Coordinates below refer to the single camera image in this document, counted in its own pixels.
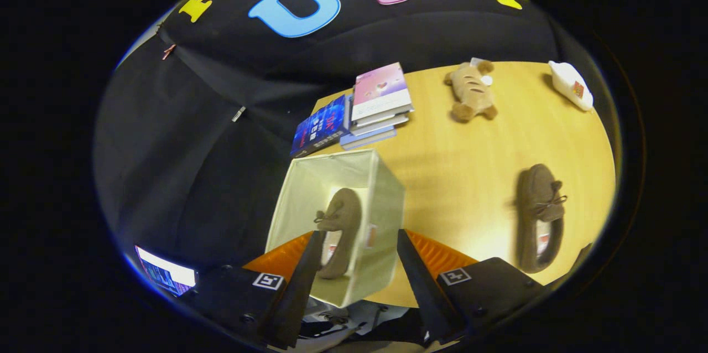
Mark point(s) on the green fabric storage box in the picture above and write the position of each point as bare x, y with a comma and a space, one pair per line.
298, 198

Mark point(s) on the black backdrop cloth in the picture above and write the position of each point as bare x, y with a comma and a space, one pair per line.
221, 120

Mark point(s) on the copper clip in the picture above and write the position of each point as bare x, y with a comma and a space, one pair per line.
168, 52

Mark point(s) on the dark blue book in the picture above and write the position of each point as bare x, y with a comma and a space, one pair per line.
321, 126

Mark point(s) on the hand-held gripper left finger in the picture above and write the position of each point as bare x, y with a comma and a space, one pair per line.
301, 292

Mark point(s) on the silver metal clip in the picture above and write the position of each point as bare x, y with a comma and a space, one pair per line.
239, 114

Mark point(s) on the white pouch with red label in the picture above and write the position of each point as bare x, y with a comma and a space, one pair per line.
567, 84

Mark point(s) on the brown fuzzy shoe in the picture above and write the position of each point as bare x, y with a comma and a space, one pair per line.
534, 181
345, 214

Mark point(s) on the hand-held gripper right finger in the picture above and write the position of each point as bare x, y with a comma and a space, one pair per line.
423, 292

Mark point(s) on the white cover book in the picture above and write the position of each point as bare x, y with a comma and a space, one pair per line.
381, 124

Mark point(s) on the pink cover book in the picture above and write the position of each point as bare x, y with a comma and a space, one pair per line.
379, 90

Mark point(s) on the pale blue cover book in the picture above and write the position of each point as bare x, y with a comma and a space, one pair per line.
368, 138

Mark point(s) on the brown plush toy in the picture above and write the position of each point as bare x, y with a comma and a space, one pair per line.
470, 93

